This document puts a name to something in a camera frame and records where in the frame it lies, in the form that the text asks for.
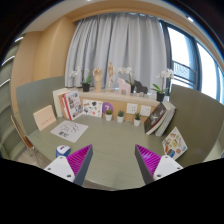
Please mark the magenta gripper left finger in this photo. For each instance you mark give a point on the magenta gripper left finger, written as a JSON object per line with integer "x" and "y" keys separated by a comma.
{"x": 73, "y": 167}

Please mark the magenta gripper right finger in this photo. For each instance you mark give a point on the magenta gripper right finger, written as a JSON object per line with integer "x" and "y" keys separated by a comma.
{"x": 154, "y": 167}

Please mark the blue white computer mouse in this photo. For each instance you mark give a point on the blue white computer mouse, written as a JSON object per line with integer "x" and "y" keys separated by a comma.
{"x": 63, "y": 150}

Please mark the colourful illustrated card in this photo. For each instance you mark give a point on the colourful illustrated card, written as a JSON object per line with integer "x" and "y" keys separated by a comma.
{"x": 174, "y": 144}

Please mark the white sketch paper sheet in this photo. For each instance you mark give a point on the white sketch paper sheet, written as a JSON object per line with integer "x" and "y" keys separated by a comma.
{"x": 69, "y": 131}

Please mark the dark leaning book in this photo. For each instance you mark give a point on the dark leaning book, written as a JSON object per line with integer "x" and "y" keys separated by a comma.
{"x": 152, "y": 122}

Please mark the small potted plant right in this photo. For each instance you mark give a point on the small potted plant right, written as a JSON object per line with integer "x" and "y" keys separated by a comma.
{"x": 137, "y": 119}

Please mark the small potted plant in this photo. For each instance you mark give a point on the small potted plant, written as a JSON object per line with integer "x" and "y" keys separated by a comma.
{"x": 120, "y": 116}
{"x": 109, "y": 113}
{"x": 137, "y": 119}

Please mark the pink card sign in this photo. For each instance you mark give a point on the pink card sign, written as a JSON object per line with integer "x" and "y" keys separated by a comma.
{"x": 44, "y": 117}

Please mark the small potted plant middle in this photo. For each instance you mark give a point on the small potted plant middle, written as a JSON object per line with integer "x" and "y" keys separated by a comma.
{"x": 120, "y": 116}

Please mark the white leaning books stack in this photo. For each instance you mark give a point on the white leaning books stack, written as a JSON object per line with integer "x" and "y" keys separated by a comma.
{"x": 166, "y": 119}

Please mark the white illustrated card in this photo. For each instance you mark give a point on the white illustrated card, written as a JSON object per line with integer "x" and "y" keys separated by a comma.
{"x": 92, "y": 107}

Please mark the leaning white red books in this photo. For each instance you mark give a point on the leaning white red books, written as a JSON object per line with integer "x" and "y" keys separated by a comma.
{"x": 67, "y": 103}

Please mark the small potted plant left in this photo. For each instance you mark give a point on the small potted plant left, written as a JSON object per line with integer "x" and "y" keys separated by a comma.
{"x": 109, "y": 113}

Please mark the purple round sign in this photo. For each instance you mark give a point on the purple round sign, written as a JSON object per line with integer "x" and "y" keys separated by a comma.
{"x": 106, "y": 106}

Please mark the black horse figure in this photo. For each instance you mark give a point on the black horse figure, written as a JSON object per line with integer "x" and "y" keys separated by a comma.
{"x": 140, "y": 87}

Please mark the pink horse figure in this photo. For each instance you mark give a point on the pink horse figure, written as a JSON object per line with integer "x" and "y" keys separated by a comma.
{"x": 124, "y": 86}

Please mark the white orchid left pot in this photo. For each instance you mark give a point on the white orchid left pot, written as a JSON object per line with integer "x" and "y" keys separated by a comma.
{"x": 85, "y": 77}

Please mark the white orchid pot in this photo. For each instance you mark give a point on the white orchid pot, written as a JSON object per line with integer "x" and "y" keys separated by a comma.
{"x": 129, "y": 80}
{"x": 85, "y": 77}
{"x": 161, "y": 90}

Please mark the white orchid right pot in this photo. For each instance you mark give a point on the white orchid right pot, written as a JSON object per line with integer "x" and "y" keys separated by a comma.
{"x": 161, "y": 90}

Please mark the wooden hand model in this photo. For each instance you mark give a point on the wooden hand model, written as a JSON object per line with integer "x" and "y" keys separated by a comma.
{"x": 97, "y": 74}

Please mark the white orchid middle pot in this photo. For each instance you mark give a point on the white orchid middle pot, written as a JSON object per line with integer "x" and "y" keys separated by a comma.
{"x": 129, "y": 80}

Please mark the wooden mannequin figure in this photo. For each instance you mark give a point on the wooden mannequin figure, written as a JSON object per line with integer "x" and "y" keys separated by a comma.
{"x": 111, "y": 72}

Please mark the grey curtain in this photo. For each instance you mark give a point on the grey curtain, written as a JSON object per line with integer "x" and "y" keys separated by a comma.
{"x": 120, "y": 40}

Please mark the white wall socket right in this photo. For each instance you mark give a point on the white wall socket right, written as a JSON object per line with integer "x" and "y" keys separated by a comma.
{"x": 145, "y": 110}

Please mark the white wall socket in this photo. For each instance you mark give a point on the white wall socket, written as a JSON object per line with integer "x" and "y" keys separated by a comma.
{"x": 131, "y": 108}
{"x": 145, "y": 110}

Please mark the white wall socket left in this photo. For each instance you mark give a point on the white wall socket left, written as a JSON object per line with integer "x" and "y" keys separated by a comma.
{"x": 131, "y": 108}

